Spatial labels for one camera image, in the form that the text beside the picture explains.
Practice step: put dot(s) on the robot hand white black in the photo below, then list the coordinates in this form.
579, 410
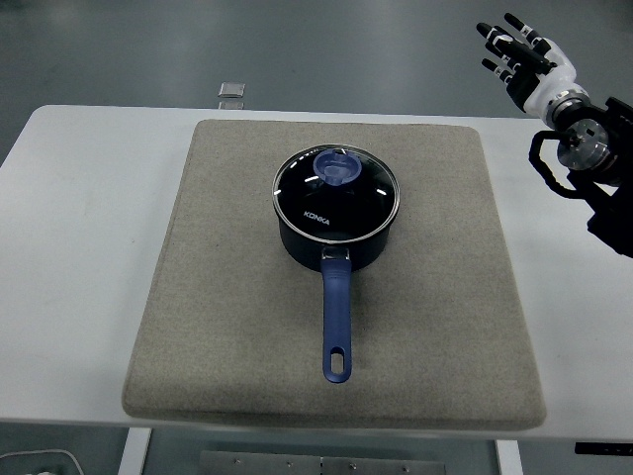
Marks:
541, 91

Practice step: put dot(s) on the glass pot lid blue knob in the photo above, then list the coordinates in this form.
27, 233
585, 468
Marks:
316, 198

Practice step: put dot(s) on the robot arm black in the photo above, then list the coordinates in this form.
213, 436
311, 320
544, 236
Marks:
608, 148

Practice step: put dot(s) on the silver floor socket plate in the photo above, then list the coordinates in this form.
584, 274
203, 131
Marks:
231, 105
231, 89

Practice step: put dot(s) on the black table control panel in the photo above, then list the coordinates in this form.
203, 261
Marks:
603, 448

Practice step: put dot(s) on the beige fabric mat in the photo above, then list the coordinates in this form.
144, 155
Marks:
237, 297

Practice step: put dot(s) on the white table leg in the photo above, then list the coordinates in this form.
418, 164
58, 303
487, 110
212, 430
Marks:
134, 450
509, 457

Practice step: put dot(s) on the grey metal plate with screws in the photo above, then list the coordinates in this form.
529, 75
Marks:
257, 464

